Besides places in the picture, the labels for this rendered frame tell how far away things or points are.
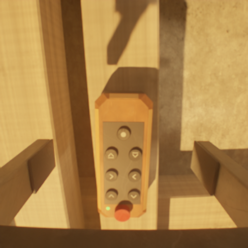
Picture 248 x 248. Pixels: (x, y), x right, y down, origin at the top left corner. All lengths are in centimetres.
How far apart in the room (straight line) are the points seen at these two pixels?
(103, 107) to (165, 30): 31
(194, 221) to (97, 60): 43
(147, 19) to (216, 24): 28
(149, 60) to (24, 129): 21
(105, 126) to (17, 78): 14
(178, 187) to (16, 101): 40
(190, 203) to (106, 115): 34
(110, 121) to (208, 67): 34
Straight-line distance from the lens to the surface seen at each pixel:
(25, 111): 30
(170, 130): 49
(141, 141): 23
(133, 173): 24
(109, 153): 23
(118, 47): 26
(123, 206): 27
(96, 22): 27
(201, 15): 51
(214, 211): 53
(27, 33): 29
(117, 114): 21
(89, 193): 48
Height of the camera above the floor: 45
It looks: 75 degrees down
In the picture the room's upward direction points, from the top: 179 degrees clockwise
